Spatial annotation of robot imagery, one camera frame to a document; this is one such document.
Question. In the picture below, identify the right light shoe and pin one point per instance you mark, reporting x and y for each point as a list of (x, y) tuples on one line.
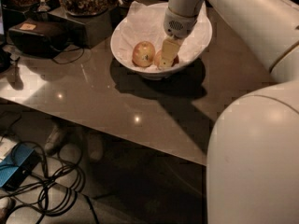
[(95, 146)]

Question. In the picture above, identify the red-yellow apple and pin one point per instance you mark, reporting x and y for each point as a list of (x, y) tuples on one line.
[(143, 54), (157, 59)]

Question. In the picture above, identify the dark square stand box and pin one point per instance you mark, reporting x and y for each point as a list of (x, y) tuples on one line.
[(87, 31)]

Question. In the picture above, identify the white rounded gripper body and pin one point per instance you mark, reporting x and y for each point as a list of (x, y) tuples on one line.
[(178, 25)]

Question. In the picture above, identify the light shoe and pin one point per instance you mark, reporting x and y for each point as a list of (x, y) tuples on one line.
[(55, 140), (95, 146)]

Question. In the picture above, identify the black device with label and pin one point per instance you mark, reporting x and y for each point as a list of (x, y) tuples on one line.
[(44, 39)]

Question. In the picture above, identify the white ceramic bowl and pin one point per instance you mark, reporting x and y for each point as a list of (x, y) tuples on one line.
[(162, 73)]

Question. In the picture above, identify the metal scoop handle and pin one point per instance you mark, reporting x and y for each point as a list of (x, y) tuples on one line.
[(43, 6)]

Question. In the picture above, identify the left light shoe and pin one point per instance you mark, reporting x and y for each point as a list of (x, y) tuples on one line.
[(55, 140)]

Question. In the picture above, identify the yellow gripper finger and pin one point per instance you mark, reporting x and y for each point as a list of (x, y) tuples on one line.
[(169, 51)]

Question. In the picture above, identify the blue box on floor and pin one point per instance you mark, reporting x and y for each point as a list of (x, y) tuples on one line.
[(16, 166)]

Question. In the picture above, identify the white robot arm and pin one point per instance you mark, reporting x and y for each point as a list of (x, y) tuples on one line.
[(252, 162)]

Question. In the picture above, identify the white paper napkin liner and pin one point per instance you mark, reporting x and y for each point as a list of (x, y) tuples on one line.
[(143, 25)]

